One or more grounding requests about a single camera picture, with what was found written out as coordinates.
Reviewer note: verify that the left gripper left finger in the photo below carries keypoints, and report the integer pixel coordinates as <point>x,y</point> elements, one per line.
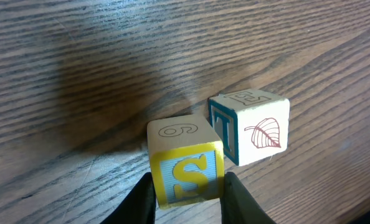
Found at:
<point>138,207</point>

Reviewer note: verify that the wooden block with leaf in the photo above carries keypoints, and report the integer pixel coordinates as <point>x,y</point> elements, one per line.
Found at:
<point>253,124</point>

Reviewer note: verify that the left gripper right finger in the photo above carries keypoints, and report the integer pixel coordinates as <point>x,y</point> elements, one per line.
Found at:
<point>238,206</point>

